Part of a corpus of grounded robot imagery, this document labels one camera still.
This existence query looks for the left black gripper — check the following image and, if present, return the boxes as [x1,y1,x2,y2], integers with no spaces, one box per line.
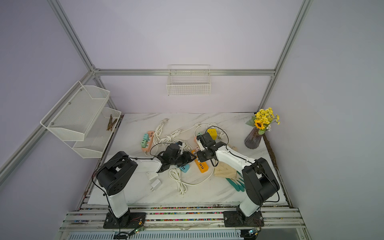
[170,151,197,168]

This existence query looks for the orange power strip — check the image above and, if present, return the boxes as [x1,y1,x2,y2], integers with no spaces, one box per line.
[191,150,209,173]

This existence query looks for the blue power strip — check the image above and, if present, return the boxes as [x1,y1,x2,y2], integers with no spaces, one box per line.
[179,164,190,173]

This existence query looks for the white charger plug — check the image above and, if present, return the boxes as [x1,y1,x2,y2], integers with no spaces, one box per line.
[147,172,159,182]
[151,179,162,192]

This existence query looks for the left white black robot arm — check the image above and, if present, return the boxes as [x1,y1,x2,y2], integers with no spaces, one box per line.
[93,142,197,220]

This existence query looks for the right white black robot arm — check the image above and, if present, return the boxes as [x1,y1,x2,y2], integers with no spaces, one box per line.
[196,133,280,217]

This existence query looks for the yellow cube socket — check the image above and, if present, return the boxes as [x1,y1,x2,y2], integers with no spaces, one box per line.
[207,128,218,140]

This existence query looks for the pink power strip right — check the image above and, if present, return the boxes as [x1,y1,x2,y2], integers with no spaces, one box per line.
[194,136,199,147]

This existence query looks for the pink power strip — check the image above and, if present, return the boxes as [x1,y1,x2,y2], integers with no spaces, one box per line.
[194,136,199,147]
[141,131,155,153]

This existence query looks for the beige work glove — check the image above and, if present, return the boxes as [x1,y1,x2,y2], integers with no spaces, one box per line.
[214,146,240,180]

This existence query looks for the pink power strip left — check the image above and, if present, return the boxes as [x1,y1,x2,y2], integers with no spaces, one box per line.
[141,131,155,153]

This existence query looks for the dark purple glass vase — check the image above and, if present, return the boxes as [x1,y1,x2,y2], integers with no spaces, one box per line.
[244,128,263,149]

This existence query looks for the green rubber glove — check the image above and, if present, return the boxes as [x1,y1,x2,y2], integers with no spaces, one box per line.
[226,172,246,192]

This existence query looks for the yellow artificial flower bouquet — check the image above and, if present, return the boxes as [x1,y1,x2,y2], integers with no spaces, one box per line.
[246,108,281,135]

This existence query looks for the brown twigs on shelf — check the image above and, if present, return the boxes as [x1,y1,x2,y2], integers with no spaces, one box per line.
[107,115,118,131]

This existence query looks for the white two-tier mesh shelf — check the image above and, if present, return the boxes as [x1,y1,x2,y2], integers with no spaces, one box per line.
[40,82,121,159]

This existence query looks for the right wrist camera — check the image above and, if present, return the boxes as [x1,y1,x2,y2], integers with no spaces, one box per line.
[195,140,205,152]

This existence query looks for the coiled white cable front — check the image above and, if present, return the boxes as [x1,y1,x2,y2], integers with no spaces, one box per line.
[168,166,215,196]

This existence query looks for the white tangled cable back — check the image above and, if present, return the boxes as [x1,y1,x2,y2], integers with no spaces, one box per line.
[152,117,228,152]

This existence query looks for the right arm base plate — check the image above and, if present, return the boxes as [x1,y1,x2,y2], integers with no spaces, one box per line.
[223,211,265,228]

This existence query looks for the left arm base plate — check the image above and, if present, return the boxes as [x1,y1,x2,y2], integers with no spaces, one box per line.
[103,212,147,229]

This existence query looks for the white wire wall basket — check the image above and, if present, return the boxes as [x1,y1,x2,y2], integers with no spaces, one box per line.
[167,65,212,96]

